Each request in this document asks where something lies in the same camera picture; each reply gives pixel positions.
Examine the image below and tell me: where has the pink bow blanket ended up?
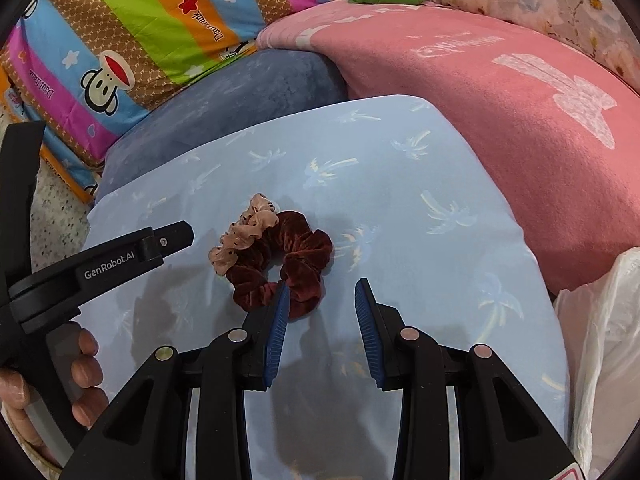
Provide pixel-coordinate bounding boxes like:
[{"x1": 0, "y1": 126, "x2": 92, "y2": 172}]
[{"x1": 257, "y1": 0, "x2": 639, "y2": 292}]

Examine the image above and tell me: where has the white lined trash bin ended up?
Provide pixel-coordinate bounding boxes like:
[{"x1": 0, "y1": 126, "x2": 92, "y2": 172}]
[{"x1": 554, "y1": 247, "x2": 639, "y2": 479}]

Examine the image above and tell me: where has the person's left hand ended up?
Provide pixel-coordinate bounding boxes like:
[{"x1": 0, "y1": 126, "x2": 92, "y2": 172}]
[{"x1": 0, "y1": 327, "x2": 109, "y2": 453}]

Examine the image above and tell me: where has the colourful monkey striped bedding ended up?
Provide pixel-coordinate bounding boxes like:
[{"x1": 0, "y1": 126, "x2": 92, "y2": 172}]
[{"x1": 1, "y1": 0, "x2": 335, "y2": 204}]

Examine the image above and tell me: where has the dark red velvet scrunchie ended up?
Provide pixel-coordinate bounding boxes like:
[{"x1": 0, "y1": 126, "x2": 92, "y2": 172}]
[{"x1": 226, "y1": 211, "x2": 333, "y2": 321}]

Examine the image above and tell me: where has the dark blue cushion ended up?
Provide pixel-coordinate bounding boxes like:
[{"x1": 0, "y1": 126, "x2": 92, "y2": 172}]
[{"x1": 96, "y1": 50, "x2": 348, "y2": 200}]

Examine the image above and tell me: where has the beige dotted scrunchie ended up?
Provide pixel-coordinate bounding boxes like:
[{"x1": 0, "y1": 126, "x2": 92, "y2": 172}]
[{"x1": 208, "y1": 193, "x2": 279, "y2": 276}]

